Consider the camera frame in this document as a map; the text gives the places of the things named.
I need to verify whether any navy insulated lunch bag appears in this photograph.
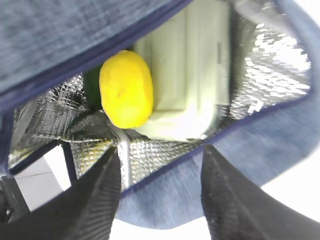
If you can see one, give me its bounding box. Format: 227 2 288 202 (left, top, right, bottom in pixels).
0 0 320 230

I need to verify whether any green cucumber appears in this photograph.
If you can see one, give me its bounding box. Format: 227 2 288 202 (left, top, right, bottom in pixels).
83 66 102 110

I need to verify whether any green lidded lunch box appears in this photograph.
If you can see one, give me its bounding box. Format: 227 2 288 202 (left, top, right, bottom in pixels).
133 0 231 142

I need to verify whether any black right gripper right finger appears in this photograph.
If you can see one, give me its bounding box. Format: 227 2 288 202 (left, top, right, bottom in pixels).
200 145 320 240

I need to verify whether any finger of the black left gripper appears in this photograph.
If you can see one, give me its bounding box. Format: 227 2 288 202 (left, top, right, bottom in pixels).
0 175 30 223

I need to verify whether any yellow lemon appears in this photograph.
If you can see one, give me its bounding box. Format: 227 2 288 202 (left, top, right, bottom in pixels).
99 50 154 129

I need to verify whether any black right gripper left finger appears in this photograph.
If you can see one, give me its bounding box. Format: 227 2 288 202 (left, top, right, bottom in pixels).
0 147 121 240

